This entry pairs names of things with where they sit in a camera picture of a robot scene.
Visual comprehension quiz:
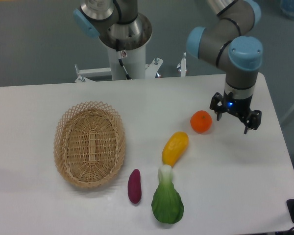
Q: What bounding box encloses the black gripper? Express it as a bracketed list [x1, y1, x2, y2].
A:
[210, 91, 262, 134]

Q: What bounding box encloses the orange fruit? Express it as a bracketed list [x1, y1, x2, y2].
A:
[190, 110, 213, 134]

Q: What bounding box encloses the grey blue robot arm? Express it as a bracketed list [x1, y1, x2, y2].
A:
[73, 0, 263, 130]

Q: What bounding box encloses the yellow toy fruit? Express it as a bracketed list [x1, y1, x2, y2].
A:
[162, 132, 189, 167]

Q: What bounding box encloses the green bok choy toy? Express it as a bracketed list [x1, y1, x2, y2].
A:
[151, 164, 184, 224]

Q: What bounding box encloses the purple sweet potato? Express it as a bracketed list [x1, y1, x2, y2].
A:
[127, 169, 142, 204]

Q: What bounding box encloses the woven wicker basket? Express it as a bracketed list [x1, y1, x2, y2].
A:
[53, 101, 126, 188]

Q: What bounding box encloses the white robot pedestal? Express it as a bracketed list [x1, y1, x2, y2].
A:
[74, 14, 189, 83]

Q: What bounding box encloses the black cable on pedestal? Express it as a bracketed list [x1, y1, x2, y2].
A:
[115, 38, 132, 80]

